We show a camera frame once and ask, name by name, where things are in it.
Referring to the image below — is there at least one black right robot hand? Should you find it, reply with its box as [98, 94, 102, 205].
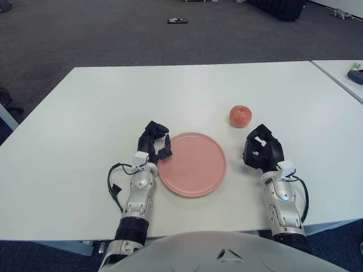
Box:
[241, 124, 285, 173]

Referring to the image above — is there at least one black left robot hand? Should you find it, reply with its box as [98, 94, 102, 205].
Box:
[137, 120, 174, 165]

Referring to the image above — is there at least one red yellow apple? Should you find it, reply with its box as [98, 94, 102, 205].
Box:
[229, 105, 253, 129]

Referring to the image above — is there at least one pink round plate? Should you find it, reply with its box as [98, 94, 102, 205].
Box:
[157, 131, 227, 198]

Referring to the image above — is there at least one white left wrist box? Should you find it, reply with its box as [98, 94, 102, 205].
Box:
[132, 151, 150, 168]

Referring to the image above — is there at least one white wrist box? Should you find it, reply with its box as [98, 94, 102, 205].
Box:
[132, 151, 150, 168]
[277, 160, 297, 178]

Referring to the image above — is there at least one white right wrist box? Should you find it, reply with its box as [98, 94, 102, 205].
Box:
[277, 160, 297, 178]

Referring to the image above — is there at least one grey handheld controller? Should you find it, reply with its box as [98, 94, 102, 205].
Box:
[347, 69, 363, 84]

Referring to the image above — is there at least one grey robot torso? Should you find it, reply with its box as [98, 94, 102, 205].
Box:
[109, 229, 363, 272]

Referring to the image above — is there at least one white table leg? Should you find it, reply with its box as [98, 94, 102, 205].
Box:
[0, 101, 20, 133]

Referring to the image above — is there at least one black furniture block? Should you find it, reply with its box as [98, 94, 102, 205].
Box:
[246, 0, 309, 22]

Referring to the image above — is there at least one small grey robot toy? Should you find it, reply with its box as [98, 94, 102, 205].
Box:
[331, 8, 354, 20]

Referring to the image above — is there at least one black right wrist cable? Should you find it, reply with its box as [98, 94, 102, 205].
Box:
[292, 175, 309, 224]

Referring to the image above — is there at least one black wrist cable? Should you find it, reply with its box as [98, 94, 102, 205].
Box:
[292, 175, 309, 224]
[107, 163, 142, 213]

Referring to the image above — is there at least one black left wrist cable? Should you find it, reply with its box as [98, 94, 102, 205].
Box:
[107, 163, 142, 213]

